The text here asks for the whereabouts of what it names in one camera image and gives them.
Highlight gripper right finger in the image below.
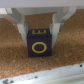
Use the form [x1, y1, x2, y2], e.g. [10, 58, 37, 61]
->
[50, 8, 81, 46]

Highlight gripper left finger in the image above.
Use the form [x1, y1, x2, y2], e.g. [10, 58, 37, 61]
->
[0, 8, 30, 47]

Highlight purple block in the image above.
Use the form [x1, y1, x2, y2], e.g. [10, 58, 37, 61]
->
[26, 28, 54, 58]

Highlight white cabinet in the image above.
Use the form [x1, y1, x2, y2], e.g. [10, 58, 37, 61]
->
[0, 0, 84, 15]

